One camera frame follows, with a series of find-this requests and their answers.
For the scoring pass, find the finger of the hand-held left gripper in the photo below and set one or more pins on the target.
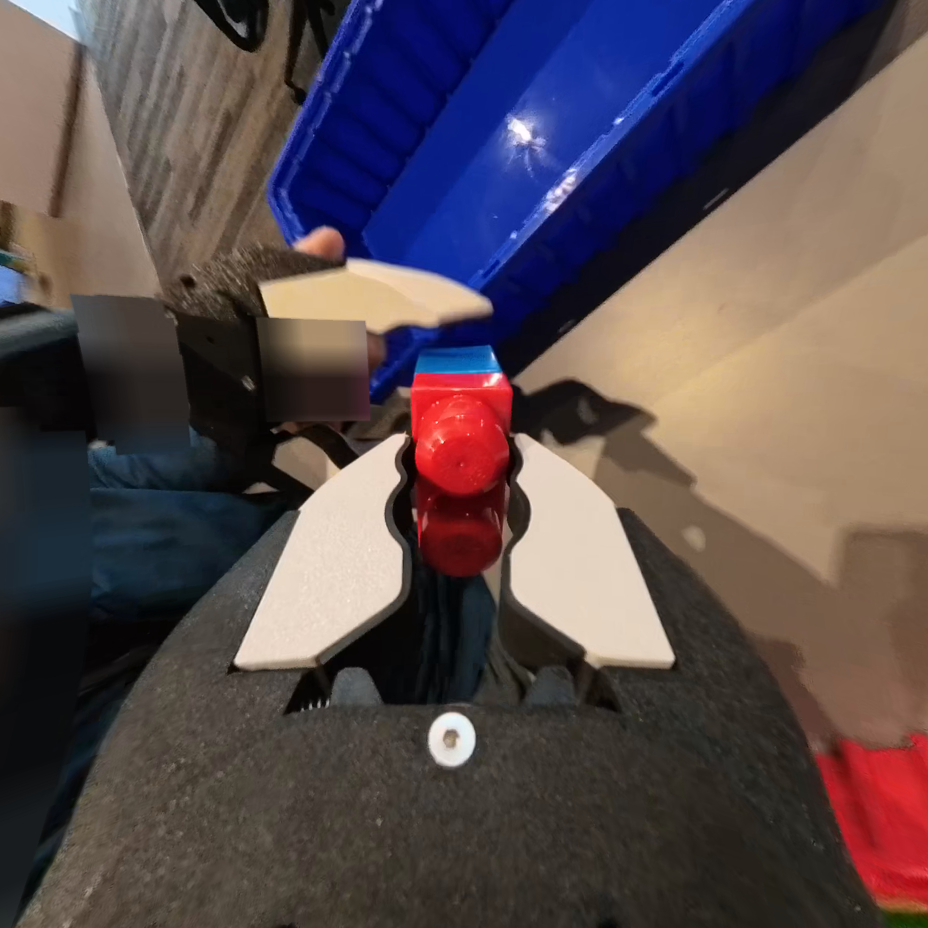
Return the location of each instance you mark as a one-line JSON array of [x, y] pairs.
[[362, 290]]

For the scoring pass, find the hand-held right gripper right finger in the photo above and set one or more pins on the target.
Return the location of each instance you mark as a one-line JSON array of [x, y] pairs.
[[580, 565]]

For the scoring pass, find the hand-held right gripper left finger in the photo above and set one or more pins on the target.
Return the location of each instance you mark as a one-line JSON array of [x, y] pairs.
[[333, 565]]

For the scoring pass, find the blue one-stud mega block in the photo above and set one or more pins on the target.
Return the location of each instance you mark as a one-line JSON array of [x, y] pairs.
[[457, 360]]

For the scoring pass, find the red two-stud mega block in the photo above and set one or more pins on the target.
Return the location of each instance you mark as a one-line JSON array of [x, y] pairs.
[[460, 453]]

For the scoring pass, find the blue plastic bin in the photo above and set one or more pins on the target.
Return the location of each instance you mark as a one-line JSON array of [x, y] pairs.
[[507, 181]]

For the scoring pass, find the red plastic bin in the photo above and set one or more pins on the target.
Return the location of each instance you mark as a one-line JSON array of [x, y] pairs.
[[877, 812]]

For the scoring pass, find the person's left hand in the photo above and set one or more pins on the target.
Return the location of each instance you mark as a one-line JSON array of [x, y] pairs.
[[323, 243]]

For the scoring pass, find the black chair base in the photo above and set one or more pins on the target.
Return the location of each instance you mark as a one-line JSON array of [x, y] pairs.
[[239, 29]]

